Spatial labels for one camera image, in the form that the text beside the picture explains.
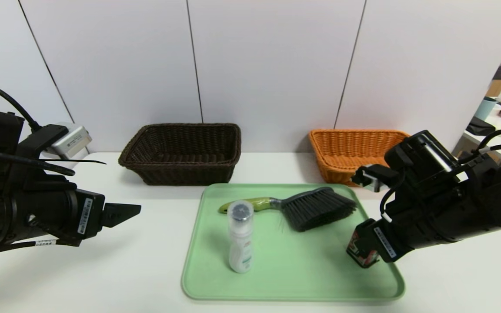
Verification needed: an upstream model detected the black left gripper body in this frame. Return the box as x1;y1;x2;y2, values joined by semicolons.
11;188;106;240

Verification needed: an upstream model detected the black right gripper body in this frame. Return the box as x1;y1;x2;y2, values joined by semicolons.
355;218;424;263

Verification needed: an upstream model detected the black red gum box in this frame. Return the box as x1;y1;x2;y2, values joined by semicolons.
346;230;381;269

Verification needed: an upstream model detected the black brush green handle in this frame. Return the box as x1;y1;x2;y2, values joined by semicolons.
219;187;358;232

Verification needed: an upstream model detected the white plastic bottle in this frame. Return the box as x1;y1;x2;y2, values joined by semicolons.
227;200;254;274

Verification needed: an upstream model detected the dark brown wicker basket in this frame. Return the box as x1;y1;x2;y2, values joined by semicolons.
118;123;242;186

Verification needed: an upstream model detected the orange wicker basket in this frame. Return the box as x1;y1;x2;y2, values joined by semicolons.
308;129;412;187

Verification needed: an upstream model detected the light green plastic tray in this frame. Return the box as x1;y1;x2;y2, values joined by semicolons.
181;183;406;302

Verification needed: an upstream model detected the white side table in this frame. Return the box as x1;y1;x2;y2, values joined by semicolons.
452;98;501;162

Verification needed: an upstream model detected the black pouch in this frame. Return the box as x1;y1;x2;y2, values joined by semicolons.
465;116;497;137

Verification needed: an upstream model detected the teal cup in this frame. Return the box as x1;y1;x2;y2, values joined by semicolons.
474;96;498;122

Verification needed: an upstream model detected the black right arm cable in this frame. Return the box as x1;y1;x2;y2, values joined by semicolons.
380;172;407;223

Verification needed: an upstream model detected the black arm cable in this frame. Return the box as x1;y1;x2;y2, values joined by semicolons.
0;83;42;133
380;172;407;223

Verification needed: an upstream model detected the thin black cable tie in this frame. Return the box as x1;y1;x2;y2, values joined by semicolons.
37;159;107;166

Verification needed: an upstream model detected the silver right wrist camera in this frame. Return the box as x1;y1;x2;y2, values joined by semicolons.
351;164;401;193

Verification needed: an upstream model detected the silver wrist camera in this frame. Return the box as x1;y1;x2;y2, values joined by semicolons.
351;164;401;193
42;124;93;159

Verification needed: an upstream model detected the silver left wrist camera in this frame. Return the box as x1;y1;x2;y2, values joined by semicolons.
42;124;93;159

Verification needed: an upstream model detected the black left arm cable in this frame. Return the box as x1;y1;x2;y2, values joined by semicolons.
0;83;42;133

